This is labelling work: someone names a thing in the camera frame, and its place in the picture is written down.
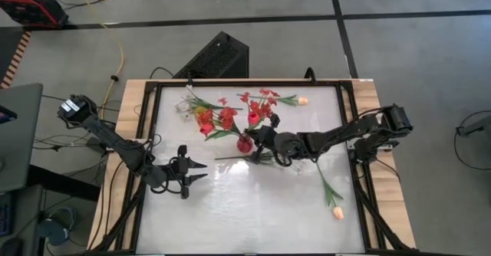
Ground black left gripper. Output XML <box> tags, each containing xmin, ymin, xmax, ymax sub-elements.
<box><xmin>164</xmin><ymin>145</ymin><xmax>209</xmax><ymax>200</ymax></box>

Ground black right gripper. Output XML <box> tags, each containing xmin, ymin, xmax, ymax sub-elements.
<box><xmin>245</xmin><ymin>113</ymin><xmax>285</xmax><ymax>165</ymax></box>

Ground red artificial flower bunch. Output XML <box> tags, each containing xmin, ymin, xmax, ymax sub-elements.
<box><xmin>196</xmin><ymin>97</ymin><xmax>242</xmax><ymax>142</ymax></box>
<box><xmin>237</xmin><ymin>88</ymin><xmax>282</xmax><ymax>138</ymax></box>

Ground large white flower bunch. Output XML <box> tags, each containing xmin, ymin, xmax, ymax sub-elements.
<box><xmin>213</xmin><ymin>150</ymin><xmax>308</xmax><ymax>175</ymax></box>

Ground peach artificial tulip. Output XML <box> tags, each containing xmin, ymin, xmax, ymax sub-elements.
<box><xmin>315</xmin><ymin>162</ymin><xmax>345</xmax><ymax>222</ymax></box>
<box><xmin>236</xmin><ymin>93</ymin><xmax>309</xmax><ymax>107</ymax></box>

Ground small white flower bunch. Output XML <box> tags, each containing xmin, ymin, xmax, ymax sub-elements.
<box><xmin>175</xmin><ymin>84</ymin><xmax>244</xmax><ymax>122</ymax></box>

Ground red glass vase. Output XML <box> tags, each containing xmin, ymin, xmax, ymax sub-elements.
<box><xmin>236</xmin><ymin>133</ymin><xmax>254</xmax><ymax>154</ymax></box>

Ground black computer tower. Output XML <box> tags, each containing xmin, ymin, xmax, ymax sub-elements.
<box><xmin>172</xmin><ymin>31</ymin><xmax>249</xmax><ymax>80</ymax></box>

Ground dark headphones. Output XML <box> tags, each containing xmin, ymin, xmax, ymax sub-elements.
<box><xmin>37</xmin><ymin>207</ymin><xmax>76</xmax><ymax>247</ymax></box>

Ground grey desk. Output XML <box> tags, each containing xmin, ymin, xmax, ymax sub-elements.
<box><xmin>0</xmin><ymin>83</ymin><xmax>44</xmax><ymax>194</ymax></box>

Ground black keyboard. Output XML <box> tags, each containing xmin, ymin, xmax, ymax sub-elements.
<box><xmin>0</xmin><ymin>198</ymin><xmax>12</xmax><ymax>238</ymax></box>

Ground blue screen device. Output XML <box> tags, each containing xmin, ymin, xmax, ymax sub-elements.
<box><xmin>0</xmin><ymin>106</ymin><xmax>18</xmax><ymax>125</ymax></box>

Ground black orange striped mat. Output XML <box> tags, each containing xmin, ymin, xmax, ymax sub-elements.
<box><xmin>0</xmin><ymin>31</ymin><xmax>31</xmax><ymax>90</ymax></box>

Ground red and black toolbox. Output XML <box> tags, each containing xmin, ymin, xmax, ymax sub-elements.
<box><xmin>0</xmin><ymin>0</ymin><xmax>70</xmax><ymax>30</ymax></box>

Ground black metal table frame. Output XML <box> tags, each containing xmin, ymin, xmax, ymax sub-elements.
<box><xmin>87</xmin><ymin>78</ymin><xmax>419</xmax><ymax>256</ymax></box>

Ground yellow power cable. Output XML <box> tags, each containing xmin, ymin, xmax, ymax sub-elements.
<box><xmin>68</xmin><ymin>0</ymin><xmax>126</xmax><ymax>123</ymax></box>

